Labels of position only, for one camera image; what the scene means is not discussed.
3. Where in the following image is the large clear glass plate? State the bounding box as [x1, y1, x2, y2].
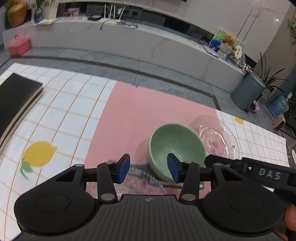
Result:
[86, 159, 186, 201]

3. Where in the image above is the golden vase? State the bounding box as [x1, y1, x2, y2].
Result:
[7, 1, 29, 27]

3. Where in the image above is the grey trash bin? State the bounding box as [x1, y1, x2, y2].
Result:
[231, 72, 266, 110]

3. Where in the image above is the white checked tablecloth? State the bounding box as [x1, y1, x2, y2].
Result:
[1, 63, 288, 240]

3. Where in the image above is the pink plastic case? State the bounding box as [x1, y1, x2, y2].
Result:
[8, 35, 31, 56]

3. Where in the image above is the blue water bottle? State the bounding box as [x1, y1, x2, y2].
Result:
[268, 95, 289, 117]

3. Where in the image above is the white wifi router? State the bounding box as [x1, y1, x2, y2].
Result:
[99, 4, 127, 24]

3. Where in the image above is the black notebook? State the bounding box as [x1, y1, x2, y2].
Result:
[1, 73, 44, 149]

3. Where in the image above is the teddy bear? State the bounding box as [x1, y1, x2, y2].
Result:
[222, 34, 236, 48]

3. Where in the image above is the pink table runner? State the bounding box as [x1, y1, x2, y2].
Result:
[84, 82, 218, 169]

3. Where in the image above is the blue vase with plant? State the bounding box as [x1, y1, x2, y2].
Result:
[33, 0, 44, 24]

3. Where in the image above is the white tv cabinet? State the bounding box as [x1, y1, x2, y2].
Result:
[3, 18, 244, 92]

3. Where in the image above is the orange steel bowl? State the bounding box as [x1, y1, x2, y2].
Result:
[284, 204, 296, 232]

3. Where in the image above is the small clear glass plate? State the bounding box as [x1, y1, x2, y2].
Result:
[189, 115, 240, 160]

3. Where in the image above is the green ceramic bowl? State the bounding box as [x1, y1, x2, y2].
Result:
[147, 123, 206, 183]

